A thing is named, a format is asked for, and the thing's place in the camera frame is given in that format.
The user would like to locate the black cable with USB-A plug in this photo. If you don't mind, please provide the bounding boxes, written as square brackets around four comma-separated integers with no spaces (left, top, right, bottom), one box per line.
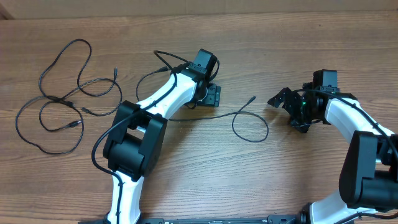
[15,95,85,156]

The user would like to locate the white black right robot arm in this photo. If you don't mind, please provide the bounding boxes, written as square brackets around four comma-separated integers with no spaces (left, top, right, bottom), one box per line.
[267,69,397,223]

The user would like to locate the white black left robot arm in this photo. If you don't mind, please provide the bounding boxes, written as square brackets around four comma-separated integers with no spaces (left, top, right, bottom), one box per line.
[103,49,220,223]

